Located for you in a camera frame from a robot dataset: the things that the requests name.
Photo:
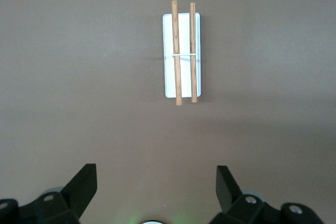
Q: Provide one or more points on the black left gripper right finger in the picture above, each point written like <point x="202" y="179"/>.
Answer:
<point x="225" y="190"/>

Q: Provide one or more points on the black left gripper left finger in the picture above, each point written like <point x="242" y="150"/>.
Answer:
<point x="78" y="190"/>

